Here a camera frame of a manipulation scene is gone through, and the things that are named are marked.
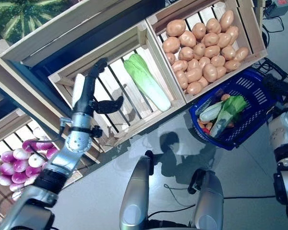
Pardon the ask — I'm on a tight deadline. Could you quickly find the grey box red label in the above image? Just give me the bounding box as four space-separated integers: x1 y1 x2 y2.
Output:
270 0 288 18

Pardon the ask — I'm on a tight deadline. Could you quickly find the green striped pumpkin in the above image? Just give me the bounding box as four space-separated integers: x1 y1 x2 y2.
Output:
0 0 72 45

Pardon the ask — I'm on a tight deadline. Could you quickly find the wide wooden crate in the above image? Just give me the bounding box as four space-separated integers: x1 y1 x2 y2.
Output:
0 0 166 68

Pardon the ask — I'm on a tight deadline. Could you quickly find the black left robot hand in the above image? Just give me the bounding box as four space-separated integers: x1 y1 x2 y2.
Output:
72 58 124 117

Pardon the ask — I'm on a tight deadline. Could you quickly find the blue plastic shopping basket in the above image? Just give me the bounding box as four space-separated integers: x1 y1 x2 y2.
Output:
189 57 288 151

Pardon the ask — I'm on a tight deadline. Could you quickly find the tall wooden display shelf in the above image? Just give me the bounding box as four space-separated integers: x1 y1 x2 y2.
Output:
0 0 267 166

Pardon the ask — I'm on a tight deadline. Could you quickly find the silver right robot leg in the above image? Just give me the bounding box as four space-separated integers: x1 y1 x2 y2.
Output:
187 169 224 230

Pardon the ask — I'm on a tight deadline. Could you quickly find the black round base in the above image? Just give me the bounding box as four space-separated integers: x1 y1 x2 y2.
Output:
261 25 271 50

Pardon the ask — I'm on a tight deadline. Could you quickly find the napa cabbage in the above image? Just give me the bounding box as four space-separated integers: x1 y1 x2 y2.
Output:
199 100 225 122
210 95 249 138
123 53 171 112

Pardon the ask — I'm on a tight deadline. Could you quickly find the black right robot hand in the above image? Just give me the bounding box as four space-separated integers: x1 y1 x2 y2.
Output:
263 71 288 103

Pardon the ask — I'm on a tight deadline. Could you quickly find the silver robot leg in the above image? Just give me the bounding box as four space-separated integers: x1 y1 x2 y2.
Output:
187 169 224 230
119 149 156 230

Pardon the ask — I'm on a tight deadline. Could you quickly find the silver left robot leg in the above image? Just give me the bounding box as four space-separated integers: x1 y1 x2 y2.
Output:
119 149 156 230

